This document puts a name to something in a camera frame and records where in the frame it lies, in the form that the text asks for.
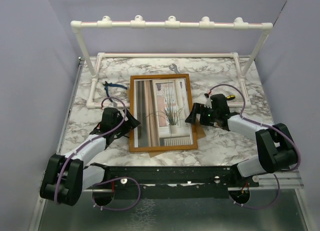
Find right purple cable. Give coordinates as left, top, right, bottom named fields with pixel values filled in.
left=204, top=83, right=301, bottom=210

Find plant window photo print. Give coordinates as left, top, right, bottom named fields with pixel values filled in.
left=133, top=77, right=195, bottom=148

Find purple cable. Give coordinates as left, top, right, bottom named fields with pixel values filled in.
left=204, top=83, right=301, bottom=210
left=53, top=97, right=142, bottom=212

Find silver open-end wrench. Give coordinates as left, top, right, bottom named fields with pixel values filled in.
left=168, top=63, right=180, bottom=74

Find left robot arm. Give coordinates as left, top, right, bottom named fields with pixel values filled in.
left=39, top=107, right=141, bottom=206

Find white PVC pipe rack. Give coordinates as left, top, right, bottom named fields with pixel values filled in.
left=70, top=15, right=274, bottom=109

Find blue handled pliers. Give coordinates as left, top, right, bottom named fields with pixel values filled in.
left=102, top=81, right=128, bottom=98

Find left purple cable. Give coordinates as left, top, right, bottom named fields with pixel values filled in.
left=53, top=97, right=142, bottom=212

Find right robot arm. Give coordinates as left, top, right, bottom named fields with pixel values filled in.
left=185, top=94, right=299, bottom=187

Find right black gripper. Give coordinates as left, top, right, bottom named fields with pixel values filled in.
left=185, top=102, right=219, bottom=127

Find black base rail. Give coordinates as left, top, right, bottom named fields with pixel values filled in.
left=94, top=166, right=259, bottom=200

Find yellow black screwdriver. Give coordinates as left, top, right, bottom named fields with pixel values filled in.
left=226, top=95, right=236, bottom=101

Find aluminium extrusion rail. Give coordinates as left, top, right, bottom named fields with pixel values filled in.
left=257, top=170, right=304, bottom=190

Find brown wooden picture frame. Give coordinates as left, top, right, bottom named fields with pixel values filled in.
left=128, top=73, right=199, bottom=154

